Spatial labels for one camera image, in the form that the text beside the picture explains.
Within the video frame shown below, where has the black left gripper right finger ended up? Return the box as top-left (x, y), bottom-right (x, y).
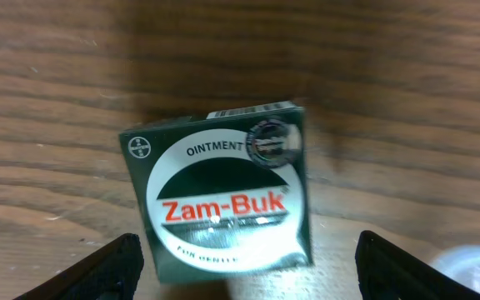
top-left (355, 230), bottom-right (480, 300)

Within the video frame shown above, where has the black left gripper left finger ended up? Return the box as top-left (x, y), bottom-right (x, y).
top-left (16, 233), bottom-right (144, 300)

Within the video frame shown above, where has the green Zam-Buk ointment box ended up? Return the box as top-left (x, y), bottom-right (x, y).
top-left (119, 101), bottom-right (313, 283)

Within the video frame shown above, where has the dark syrup bottle white cap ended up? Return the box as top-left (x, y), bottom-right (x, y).
top-left (431, 245), bottom-right (480, 293)

